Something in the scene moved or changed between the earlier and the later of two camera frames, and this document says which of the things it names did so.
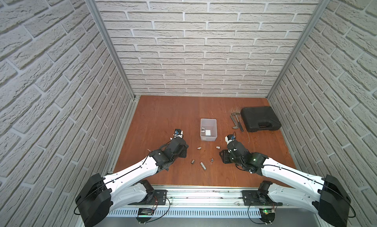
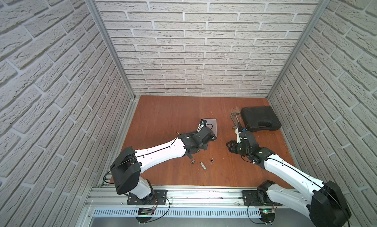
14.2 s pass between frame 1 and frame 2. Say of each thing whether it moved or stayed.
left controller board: stayed
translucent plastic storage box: stayed
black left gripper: moved
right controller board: stayed
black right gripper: moved
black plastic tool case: stayed
